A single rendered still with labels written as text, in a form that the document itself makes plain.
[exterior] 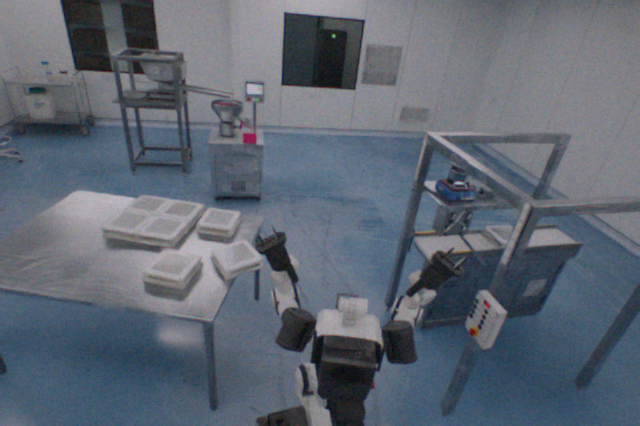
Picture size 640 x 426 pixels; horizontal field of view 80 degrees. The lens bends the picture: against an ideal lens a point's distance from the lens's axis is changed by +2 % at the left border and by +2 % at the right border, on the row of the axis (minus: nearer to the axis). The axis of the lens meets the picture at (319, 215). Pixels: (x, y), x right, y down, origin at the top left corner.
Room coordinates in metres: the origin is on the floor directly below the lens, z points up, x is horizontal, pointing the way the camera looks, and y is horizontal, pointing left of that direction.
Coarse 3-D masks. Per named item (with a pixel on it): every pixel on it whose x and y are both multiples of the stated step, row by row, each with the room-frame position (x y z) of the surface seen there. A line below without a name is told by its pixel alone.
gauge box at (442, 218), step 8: (440, 208) 2.26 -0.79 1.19; (440, 216) 2.24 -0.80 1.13; (448, 216) 2.20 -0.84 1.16; (440, 224) 2.22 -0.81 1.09; (448, 224) 2.20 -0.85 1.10; (456, 224) 2.22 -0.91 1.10; (440, 232) 2.20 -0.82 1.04; (448, 232) 2.21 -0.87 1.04; (456, 232) 2.23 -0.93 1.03; (464, 232) 2.25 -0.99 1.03
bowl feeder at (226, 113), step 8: (232, 104) 4.63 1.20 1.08; (216, 112) 4.33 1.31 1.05; (224, 112) 4.29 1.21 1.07; (232, 112) 4.32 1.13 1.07; (224, 120) 4.37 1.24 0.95; (232, 120) 4.41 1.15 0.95; (248, 120) 4.43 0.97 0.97; (224, 128) 4.37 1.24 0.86; (232, 128) 4.40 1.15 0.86; (240, 128) 4.39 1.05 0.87
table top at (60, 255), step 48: (0, 240) 1.89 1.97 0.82; (48, 240) 1.94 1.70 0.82; (96, 240) 1.99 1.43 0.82; (192, 240) 2.10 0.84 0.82; (240, 240) 2.17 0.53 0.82; (0, 288) 1.49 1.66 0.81; (48, 288) 1.52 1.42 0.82; (96, 288) 1.56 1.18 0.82; (144, 288) 1.60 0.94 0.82; (192, 288) 1.64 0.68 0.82
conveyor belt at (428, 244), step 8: (536, 232) 2.77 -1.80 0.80; (544, 232) 2.79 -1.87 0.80; (552, 232) 2.80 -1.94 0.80; (560, 232) 2.81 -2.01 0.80; (416, 240) 2.46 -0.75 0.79; (424, 240) 2.46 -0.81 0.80; (432, 240) 2.47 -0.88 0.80; (440, 240) 2.48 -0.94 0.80; (448, 240) 2.50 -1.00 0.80; (456, 240) 2.51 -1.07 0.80; (472, 240) 2.53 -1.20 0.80; (536, 240) 2.64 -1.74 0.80; (544, 240) 2.65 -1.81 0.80; (552, 240) 2.67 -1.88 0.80; (560, 240) 2.68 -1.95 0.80; (568, 240) 2.70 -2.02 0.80; (424, 248) 2.35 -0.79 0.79; (432, 248) 2.36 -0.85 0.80; (440, 248) 2.37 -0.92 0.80; (448, 248) 2.38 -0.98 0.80; (456, 248) 2.39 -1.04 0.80; (464, 248) 2.41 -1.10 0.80; (480, 248) 2.43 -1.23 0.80
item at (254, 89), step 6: (246, 84) 4.56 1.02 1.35; (252, 84) 4.58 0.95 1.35; (258, 84) 4.59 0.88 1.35; (264, 84) 4.61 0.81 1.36; (246, 90) 4.56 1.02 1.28; (252, 90) 4.58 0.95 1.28; (258, 90) 4.59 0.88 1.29; (264, 90) 4.61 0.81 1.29; (246, 96) 4.57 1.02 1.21; (252, 96) 4.58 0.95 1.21; (258, 96) 4.60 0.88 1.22; (264, 96) 4.61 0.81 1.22; (258, 102) 4.60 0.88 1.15; (264, 102) 4.61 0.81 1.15
